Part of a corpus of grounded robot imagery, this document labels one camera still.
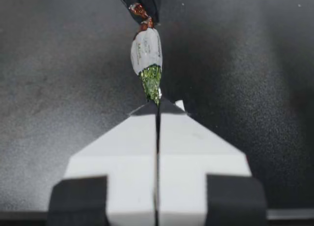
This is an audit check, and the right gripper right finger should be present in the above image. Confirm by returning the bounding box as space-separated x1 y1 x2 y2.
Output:
158 97 269 226

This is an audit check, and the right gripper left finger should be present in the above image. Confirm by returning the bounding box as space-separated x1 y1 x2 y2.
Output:
48 102 159 226

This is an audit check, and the candy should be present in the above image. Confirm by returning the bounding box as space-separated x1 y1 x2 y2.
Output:
129 2 164 108

